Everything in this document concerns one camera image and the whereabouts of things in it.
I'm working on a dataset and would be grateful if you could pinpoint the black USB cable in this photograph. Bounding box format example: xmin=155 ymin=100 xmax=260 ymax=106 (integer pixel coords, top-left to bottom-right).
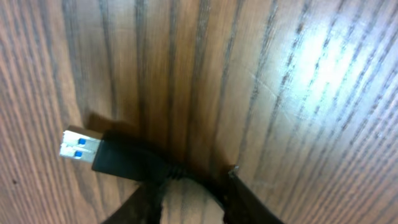
xmin=58 ymin=124 xmax=233 ymax=212

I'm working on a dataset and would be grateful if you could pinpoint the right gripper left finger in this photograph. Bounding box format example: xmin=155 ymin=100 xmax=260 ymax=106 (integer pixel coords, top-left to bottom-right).
xmin=102 ymin=182 xmax=167 ymax=224

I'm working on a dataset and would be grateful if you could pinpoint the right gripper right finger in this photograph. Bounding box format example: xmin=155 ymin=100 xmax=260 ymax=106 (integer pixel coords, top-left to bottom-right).
xmin=218 ymin=166 xmax=283 ymax=224

